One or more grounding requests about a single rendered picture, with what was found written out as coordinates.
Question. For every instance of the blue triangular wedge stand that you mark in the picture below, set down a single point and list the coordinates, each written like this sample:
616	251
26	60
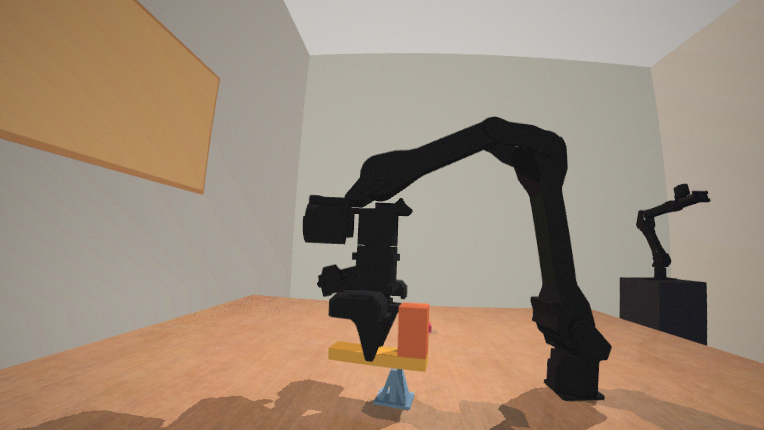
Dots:
397	396

